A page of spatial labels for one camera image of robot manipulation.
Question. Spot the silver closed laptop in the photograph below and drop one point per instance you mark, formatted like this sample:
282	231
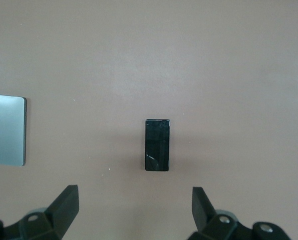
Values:
6	130

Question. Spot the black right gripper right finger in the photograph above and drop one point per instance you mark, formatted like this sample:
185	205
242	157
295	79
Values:
203	212

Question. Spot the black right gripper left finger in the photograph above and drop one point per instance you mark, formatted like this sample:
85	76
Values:
61	212

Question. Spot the black smartphone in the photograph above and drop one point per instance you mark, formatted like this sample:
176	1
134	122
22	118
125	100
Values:
157	145

